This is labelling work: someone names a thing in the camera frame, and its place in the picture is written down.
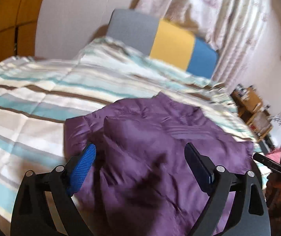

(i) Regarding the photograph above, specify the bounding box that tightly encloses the purple puffer jacket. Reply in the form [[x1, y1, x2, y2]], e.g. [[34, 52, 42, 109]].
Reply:
[[64, 93, 253, 235]]

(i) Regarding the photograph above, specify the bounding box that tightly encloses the person's right hand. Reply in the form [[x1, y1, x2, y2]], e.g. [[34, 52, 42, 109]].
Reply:
[[265, 173, 281, 208]]

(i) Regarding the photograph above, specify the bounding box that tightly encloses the pink bedding pile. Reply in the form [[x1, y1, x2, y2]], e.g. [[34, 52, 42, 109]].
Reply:
[[266, 147, 281, 164]]

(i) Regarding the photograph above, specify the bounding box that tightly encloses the wooden rattan chair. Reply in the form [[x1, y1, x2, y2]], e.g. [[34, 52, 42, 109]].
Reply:
[[246, 111, 273, 142]]

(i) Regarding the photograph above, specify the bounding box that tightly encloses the wooden desk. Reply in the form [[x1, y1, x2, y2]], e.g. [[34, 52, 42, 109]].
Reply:
[[231, 85, 263, 117]]

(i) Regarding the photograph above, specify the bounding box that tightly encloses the striped bed quilt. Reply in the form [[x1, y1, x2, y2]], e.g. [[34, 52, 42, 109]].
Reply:
[[0, 37, 255, 235]]

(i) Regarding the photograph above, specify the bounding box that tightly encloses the white patterned curtain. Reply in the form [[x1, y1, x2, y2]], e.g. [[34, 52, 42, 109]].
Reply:
[[136, 0, 271, 91]]

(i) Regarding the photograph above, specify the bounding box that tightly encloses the grey yellow blue headboard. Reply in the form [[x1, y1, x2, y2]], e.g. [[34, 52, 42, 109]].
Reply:
[[106, 9, 218, 79]]

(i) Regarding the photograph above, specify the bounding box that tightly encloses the wooden wardrobe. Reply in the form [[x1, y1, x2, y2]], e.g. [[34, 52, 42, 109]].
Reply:
[[0, 0, 43, 61]]

